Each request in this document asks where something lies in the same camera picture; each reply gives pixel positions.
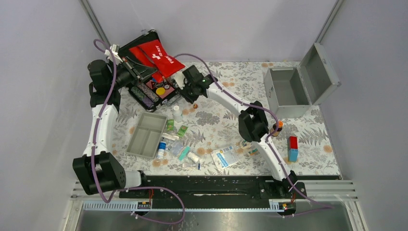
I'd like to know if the purple cable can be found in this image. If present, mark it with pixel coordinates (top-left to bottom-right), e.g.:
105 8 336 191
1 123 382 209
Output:
90 38 186 225
173 53 334 218

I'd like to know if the bandage roll packet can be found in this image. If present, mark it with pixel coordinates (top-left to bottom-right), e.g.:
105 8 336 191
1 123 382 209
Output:
240 140 259 157

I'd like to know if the white pill bottle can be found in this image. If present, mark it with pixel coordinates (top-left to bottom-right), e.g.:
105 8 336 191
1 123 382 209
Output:
172 105 183 122

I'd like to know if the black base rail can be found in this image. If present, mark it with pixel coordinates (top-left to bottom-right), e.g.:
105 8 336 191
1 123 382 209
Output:
119 176 305 209

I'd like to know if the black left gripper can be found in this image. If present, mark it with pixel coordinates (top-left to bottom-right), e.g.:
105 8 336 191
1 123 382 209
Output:
109 56 158 89

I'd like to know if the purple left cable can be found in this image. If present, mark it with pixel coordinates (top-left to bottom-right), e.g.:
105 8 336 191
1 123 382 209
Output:
90 38 186 225

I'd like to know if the red first aid pouch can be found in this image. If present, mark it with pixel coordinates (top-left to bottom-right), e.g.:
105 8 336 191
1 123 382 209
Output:
129 39 185 83

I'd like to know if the black poker chip case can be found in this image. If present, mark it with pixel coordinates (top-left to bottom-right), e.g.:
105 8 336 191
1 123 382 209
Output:
104 30 177 111

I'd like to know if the grey metal box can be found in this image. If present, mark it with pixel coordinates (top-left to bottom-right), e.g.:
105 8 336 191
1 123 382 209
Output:
264 43 341 119

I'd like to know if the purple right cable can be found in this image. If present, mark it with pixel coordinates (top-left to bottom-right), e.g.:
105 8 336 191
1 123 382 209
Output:
173 53 334 218

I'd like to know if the white blue-label bottle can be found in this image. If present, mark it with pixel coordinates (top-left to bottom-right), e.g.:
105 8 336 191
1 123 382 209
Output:
156 141 167 159

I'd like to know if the floral table mat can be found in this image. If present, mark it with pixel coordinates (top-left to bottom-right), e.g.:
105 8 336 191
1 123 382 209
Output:
112 62 340 176

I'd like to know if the green sachet upper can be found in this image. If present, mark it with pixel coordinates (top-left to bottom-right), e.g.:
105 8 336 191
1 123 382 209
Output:
166 119 175 132

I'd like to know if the blue white gauze packet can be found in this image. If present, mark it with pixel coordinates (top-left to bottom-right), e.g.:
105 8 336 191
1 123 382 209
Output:
211 145 240 170

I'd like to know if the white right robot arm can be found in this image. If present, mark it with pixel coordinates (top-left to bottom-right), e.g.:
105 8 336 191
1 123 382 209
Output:
171 65 298 198

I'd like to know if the clear syringe packet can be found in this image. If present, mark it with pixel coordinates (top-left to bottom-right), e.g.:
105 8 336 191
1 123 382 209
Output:
182 162 201 170

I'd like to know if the white bandage roll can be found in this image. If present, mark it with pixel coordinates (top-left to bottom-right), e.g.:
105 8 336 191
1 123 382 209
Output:
187 151 200 163

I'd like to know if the brown orange-capped bottle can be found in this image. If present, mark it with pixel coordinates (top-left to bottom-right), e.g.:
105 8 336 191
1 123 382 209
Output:
270 121 284 137

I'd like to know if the grey plastic tray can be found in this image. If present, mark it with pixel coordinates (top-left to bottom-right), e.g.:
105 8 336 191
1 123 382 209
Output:
126 112 167 159

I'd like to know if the green sachet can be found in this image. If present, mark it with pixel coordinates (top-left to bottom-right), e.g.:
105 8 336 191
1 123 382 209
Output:
177 125 188 139
166 119 175 132

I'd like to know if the green sachet lower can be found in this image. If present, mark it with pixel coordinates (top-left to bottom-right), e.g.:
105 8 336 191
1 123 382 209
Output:
177 125 188 139

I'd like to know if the teal strip packet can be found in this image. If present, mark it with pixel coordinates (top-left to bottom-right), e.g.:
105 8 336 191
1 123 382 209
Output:
178 146 190 161

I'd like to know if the red blue box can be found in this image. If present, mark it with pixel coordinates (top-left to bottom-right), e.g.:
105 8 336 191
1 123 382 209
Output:
288 136 298 162

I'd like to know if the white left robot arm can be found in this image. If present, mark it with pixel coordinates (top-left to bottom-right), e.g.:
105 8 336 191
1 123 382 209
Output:
72 58 156 195

